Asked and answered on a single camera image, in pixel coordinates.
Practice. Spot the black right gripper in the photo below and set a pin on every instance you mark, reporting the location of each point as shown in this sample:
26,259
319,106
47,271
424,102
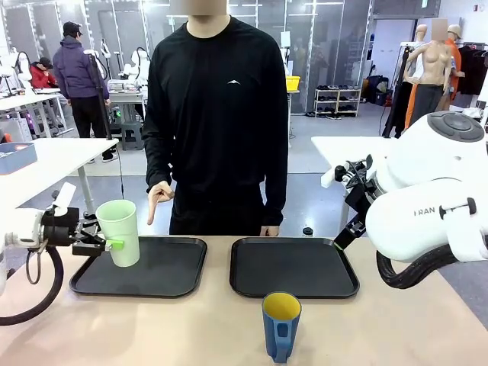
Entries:
360,200

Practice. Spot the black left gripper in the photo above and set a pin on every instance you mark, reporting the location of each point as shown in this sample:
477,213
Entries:
61,226

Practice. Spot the light green plastic cup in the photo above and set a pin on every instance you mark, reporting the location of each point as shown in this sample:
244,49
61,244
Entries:
120,232

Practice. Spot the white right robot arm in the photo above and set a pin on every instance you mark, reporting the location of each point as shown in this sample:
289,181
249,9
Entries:
419,183

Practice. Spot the person right forearm black sleeve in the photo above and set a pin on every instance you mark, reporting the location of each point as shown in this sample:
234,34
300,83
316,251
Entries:
158,160

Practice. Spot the person left forearm black sleeve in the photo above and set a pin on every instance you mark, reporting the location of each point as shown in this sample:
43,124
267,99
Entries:
274,190

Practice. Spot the person left hand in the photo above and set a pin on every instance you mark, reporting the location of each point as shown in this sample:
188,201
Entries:
270,230

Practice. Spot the person right hand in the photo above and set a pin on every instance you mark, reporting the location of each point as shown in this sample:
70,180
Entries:
160,196

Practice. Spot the small black round cap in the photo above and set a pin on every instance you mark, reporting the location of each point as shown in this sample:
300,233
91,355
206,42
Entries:
307,231

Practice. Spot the black plastic tray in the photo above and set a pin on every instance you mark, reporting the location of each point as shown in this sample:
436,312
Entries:
167,267
293,267

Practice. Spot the white side table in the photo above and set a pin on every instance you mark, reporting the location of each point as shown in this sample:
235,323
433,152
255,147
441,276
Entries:
57,156
354,146

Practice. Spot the grey step stool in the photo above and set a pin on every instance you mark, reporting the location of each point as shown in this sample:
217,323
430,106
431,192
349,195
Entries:
131,137

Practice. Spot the blue shallow box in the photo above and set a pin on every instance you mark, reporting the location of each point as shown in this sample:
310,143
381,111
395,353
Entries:
17,158

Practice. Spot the blue mug yellow inside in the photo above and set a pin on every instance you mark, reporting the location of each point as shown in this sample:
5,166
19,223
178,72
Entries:
280,331

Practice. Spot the white shoe rack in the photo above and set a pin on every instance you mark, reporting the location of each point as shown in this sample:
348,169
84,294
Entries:
337,101

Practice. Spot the white background workbench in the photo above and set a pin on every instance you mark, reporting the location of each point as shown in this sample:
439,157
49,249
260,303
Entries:
26,103

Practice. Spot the yellow plastic basket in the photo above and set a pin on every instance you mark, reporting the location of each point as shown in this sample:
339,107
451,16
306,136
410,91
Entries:
293,83

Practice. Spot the person in purple jacket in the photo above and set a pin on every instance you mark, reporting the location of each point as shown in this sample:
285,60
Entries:
78,72

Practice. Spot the person in red jacket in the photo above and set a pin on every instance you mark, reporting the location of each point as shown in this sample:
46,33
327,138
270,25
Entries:
42,76

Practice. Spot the person torso black shirt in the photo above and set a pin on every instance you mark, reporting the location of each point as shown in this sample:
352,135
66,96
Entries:
225,114

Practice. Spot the bare tan mannequin grey trousers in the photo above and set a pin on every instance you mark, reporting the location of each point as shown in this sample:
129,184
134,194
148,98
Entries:
431,76

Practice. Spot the rack of black clothes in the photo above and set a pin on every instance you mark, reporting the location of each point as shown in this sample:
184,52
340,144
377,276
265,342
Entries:
472,68

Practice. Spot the mannequin in orange clothes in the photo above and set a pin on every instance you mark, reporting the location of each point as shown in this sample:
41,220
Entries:
456,57

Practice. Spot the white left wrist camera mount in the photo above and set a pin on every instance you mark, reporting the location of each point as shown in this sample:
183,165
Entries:
64,195

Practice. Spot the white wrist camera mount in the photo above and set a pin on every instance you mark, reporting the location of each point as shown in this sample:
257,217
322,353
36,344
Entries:
331,177
64,195

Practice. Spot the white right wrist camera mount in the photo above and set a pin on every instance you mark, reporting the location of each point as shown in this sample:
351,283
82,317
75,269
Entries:
331,177

